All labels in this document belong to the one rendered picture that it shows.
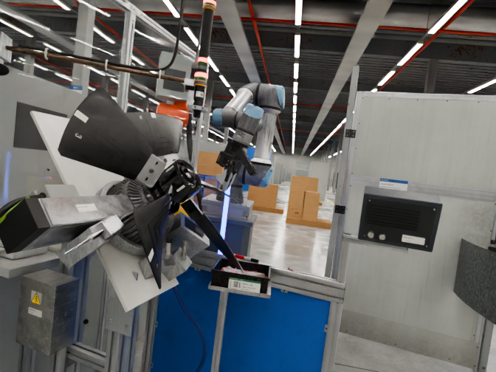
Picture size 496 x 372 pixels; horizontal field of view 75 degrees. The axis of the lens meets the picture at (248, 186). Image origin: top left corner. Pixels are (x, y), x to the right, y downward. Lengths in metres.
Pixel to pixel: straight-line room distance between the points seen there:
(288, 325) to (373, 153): 1.70
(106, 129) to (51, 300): 0.56
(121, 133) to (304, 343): 1.09
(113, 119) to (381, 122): 2.23
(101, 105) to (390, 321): 2.60
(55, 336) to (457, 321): 2.61
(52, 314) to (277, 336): 0.87
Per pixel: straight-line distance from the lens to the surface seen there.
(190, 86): 1.15
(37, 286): 1.25
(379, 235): 1.32
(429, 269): 2.89
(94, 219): 0.91
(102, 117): 0.96
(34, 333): 1.30
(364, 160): 2.79
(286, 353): 1.57
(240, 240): 1.67
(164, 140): 1.18
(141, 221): 0.76
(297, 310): 1.48
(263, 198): 10.26
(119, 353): 1.23
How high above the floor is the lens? 1.26
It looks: 3 degrees down
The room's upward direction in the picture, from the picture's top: 7 degrees clockwise
